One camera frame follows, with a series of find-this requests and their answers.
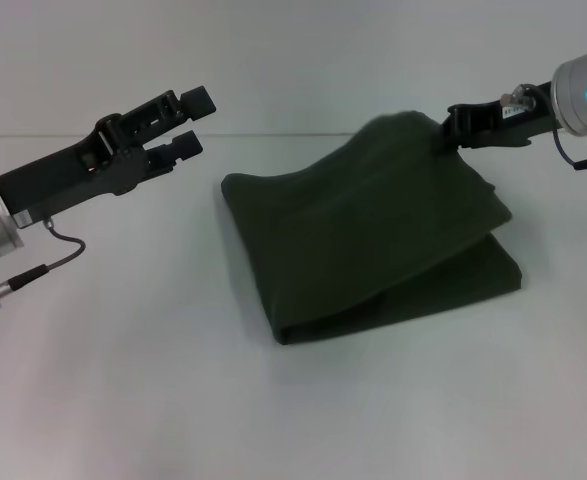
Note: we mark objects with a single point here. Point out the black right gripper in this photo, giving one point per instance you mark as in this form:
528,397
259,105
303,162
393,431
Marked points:
518,120

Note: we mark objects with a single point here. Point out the dark green shirt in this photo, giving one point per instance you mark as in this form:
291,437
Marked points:
373,225

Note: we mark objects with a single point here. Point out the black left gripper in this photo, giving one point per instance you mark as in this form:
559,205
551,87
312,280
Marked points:
73,175

